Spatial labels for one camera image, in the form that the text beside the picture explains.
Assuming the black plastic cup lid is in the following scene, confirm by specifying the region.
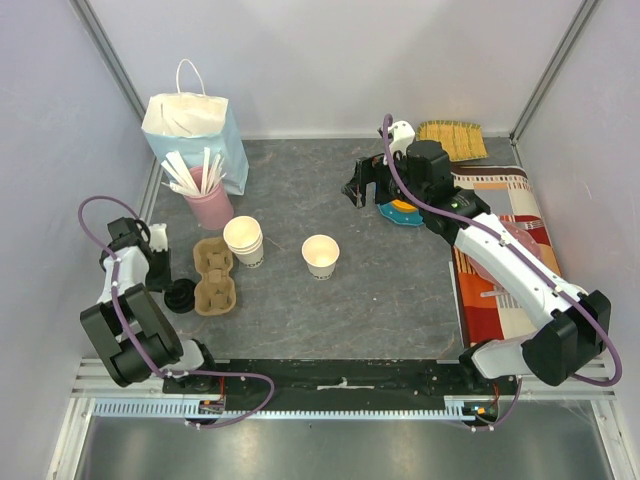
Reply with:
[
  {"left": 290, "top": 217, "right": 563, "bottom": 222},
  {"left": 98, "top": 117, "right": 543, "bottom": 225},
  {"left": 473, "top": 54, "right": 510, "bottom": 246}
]
[{"left": 163, "top": 278, "right": 196, "bottom": 314}]

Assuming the single white paper cup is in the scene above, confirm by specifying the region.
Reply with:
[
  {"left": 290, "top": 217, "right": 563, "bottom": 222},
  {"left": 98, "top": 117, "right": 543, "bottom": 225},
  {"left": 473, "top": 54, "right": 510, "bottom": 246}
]
[{"left": 301, "top": 234, "right": 340, "bottom": 280}]

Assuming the stack of white paper cups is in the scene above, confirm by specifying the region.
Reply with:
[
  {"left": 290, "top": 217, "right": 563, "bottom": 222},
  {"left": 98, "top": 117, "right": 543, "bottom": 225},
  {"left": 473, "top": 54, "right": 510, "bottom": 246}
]
[{"left": 223, "top": 216, "right": 264, "bottom": 268}]

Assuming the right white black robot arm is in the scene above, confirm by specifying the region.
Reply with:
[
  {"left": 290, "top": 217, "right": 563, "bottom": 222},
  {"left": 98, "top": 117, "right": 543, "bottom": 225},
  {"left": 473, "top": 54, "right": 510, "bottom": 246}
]
[{"left": 342, "top": 140, "right": 611, "bottom": 394}]

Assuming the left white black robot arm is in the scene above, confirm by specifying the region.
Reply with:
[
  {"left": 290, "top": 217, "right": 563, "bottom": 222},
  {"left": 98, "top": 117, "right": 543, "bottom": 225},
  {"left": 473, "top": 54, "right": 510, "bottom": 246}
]
[{"left": 80, "top": 217, "right": 220, "bottom": 394}]

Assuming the orange bowl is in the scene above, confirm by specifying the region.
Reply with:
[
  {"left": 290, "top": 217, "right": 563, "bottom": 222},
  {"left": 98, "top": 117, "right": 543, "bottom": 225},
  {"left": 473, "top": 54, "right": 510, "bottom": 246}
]
[{"left": 391, "top": 200, "right": 416, "bottom": 213}]

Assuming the blue dotted plate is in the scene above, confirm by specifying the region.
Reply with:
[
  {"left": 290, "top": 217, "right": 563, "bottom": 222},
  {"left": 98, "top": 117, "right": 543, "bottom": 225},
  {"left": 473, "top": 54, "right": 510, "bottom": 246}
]
[{"left": 378, "top": 200, "right": 424, "bottom": 227}]

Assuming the brown cardboard cup carrier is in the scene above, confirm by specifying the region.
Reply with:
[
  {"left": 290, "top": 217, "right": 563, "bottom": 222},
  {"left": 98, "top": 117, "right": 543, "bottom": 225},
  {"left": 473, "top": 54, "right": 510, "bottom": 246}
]
[{"left": 193, "top": 237, "right": 237, "bottom": 317}]

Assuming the pink straw holder cup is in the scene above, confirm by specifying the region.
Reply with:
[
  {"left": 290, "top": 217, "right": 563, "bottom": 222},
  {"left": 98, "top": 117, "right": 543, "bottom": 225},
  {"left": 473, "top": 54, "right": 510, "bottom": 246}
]
[{"left": 184, "top": 182, "right": 234, "bottom": 231}]

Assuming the yellow woven tray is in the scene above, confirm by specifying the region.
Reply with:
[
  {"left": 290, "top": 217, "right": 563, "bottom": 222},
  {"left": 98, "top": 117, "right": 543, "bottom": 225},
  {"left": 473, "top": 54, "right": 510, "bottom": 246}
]
[{"left": 416, "top": 120, "right": 488, "bottom": 162}]

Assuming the white wrapped straws bundle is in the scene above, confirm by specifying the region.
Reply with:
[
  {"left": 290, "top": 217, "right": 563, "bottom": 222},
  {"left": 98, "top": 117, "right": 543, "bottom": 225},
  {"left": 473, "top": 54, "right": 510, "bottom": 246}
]
[{"left": 160, "top": 147, "right": 226, "bottom": 198}]

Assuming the pink dotted plate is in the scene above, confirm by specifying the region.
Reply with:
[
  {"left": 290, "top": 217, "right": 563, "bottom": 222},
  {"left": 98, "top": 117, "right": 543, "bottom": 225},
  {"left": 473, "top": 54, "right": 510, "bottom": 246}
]
[{"left": 467, "top": 221, "right": 542, "bottom": 289}]

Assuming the light blue paper bag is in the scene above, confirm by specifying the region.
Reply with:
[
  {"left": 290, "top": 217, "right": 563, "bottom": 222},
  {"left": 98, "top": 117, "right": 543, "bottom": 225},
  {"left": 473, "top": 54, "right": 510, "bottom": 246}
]
[{"left": 141, "top": 85, "right": 249, "bottom": 196}]

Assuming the colourful patterned placemat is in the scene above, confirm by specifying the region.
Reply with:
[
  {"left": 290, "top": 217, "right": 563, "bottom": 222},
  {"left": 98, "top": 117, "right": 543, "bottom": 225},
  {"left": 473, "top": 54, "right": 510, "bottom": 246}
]
[{"left": 452, "top": 164, "right": 560, "bottom": 345}]

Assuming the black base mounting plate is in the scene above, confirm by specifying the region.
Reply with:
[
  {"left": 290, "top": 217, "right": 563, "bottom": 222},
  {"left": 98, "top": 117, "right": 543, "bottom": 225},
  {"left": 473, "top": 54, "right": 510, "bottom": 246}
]
[{"left": 162, "top": 357, "right": 519, "bottom": 414}]

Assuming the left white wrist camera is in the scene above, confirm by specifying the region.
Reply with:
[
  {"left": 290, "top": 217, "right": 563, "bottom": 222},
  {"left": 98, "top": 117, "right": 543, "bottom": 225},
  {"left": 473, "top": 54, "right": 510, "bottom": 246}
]
[{"left": 149, "top": 223, "right": 169, "bottom": 252}]

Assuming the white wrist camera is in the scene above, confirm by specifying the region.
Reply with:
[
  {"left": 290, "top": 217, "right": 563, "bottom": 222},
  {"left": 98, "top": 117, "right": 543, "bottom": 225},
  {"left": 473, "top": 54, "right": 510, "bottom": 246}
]
[
  {"left": 387, "top": 120, "right": 416, "bottom": 154},
  {"left": 149, "top": 223, "right": 169, "bottom": 252}
]

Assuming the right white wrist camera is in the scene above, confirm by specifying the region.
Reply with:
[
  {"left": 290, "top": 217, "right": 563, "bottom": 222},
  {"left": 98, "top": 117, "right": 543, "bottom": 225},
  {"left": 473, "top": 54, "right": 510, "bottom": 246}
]
[{"left": 387, "top": 120, "right": 416, "bottom": 154}]

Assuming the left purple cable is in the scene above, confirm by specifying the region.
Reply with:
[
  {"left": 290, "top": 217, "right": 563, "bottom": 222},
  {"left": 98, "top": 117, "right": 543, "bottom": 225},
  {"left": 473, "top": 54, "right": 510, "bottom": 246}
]
[{"left": 77, "top": 195, "right": 276, "bottom": 431}]

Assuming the purple cable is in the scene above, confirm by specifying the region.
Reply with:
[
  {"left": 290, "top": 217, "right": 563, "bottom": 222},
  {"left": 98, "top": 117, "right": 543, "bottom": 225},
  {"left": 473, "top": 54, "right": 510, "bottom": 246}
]
[
  {"left": 77, "top": 195, "right": 276, "bottom": 431},
  {"left": 382, "top": 113, "right": 624, "bottom": 432}
]

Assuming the slotted cable duct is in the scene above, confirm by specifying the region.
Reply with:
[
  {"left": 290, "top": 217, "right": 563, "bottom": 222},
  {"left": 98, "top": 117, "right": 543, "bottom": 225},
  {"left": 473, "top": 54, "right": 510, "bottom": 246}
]
[{"left": 93, "top": 398, "right": 498, "bottom": 420}]

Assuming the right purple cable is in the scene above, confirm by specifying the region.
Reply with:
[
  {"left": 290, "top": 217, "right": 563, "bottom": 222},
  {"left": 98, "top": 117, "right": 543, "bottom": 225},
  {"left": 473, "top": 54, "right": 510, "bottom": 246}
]
[{"left": 382, "top": 113, "right": 624, "bottom": 432}]

